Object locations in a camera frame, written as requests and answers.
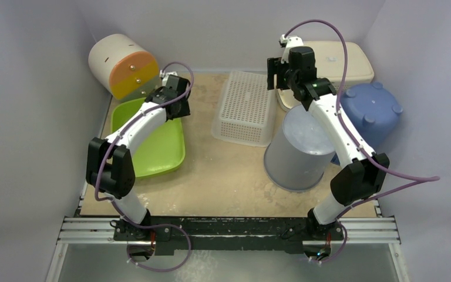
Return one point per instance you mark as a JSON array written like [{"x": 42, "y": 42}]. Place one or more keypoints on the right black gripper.
[{"x": 273, "y": 73}]

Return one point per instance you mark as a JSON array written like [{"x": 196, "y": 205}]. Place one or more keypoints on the cream plastic basket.
[{"x": 329, "y": 56}]

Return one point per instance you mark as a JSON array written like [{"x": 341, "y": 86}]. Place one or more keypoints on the white perforated tray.
[{"x": 246, "y": 110}]

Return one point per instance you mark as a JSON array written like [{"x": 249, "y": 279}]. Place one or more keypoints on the grey plastic bucket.
[{"x": 299, "y": 153}]

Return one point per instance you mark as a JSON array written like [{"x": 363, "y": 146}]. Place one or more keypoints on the blue plastic bucket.
[{"x": 373, "y": 111}]

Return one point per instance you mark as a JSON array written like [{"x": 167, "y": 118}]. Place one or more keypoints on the green plastic tray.
[{"x": 162, "y": 152}]

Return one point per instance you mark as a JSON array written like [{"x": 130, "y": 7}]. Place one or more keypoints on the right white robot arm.
[{"x": 362, "y": 174}]

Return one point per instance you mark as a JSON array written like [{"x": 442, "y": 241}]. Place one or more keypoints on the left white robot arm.
[{"x": 109, "y": 167}]

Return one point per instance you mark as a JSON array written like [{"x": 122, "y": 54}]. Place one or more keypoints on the white cylindrical drawer cabinet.
[{"x": 124, "y": 68}]

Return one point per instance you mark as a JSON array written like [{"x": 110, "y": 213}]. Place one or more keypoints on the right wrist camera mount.
[{"x": 288, "y": 42}]

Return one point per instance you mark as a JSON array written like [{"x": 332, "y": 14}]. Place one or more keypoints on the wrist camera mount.
[
  {"x": 288, "y": 42},
  {"x": 164, "y": 76}
]

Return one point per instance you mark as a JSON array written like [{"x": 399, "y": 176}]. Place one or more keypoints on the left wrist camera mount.
[{"x": 164, "y": 76}]

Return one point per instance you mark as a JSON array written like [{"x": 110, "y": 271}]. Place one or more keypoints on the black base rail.
[{"x": 292, "y": 235}]

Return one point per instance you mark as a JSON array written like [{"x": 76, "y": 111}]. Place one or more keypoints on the aluminium frame rail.
[{"x": 86, "y": 250}]

